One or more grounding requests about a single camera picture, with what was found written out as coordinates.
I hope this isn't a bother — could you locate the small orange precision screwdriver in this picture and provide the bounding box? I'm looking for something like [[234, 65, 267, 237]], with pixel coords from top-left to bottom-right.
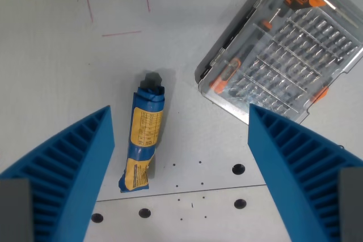
[[260, 7, 282, 32]]

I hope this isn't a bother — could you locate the orange handled screwdriver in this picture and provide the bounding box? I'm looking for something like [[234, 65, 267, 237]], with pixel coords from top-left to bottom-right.
[[209, 57, 242, 94]]

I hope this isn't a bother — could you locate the clear screwdriver bit set case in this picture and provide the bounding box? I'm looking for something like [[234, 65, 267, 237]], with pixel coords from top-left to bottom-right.
[[194, 0, 363, 126]]

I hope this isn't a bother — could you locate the rolled blue and yellow bag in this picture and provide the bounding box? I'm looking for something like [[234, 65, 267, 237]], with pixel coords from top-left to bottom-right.
[[117, 84, 166, 193]]

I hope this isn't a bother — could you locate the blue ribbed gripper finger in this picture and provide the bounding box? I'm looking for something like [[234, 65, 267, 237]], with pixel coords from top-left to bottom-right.
[[247, 103, 363, 242], [0, 105, 116, 242]]

